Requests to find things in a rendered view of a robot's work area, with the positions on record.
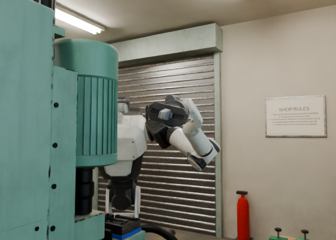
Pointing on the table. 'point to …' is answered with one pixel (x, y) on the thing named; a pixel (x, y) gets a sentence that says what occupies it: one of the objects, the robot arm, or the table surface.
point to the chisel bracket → (89, 226)
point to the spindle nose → (84, 190)
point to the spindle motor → (93, 98)
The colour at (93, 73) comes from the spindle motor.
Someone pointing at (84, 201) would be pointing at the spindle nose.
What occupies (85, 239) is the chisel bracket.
